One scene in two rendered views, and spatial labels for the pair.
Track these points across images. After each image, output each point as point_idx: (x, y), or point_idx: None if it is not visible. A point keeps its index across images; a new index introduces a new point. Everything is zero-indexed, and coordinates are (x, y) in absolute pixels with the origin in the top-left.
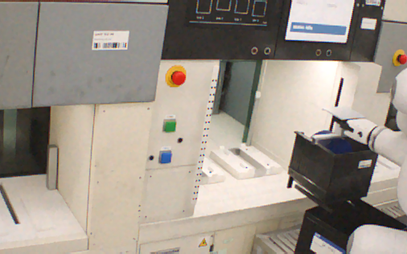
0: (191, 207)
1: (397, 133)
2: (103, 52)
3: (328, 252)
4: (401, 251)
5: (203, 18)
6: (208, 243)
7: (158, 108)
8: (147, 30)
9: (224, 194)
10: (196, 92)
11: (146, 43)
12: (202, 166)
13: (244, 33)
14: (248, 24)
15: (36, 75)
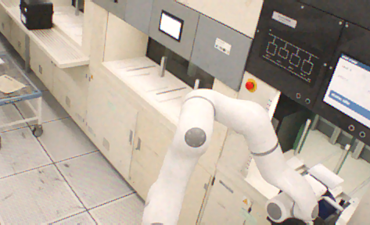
0: (245, 172)
1: None
2: (218, 51)
3: None
4: (149, 198)
5: (269, 57)
6: (248, 204)
7: (239, 98)
8: (238, 49)
9: None
10: (260, 101)
11: (238, 56)
12: None
13: (293, 80)
14: (296, 74)
15: (193, 48)
